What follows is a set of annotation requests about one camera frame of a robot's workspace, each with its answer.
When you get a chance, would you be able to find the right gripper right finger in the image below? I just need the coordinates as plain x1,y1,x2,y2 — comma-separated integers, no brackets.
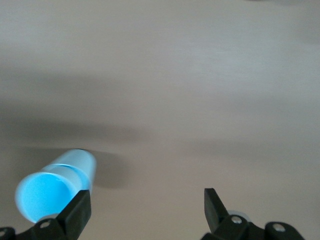
201,187,306,240

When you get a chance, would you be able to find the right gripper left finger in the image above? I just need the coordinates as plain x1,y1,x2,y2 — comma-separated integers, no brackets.
0,189,92,240

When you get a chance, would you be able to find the light blue plastic cup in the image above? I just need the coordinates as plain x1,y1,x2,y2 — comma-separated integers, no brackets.
41,148,98,195
14,163,87,225

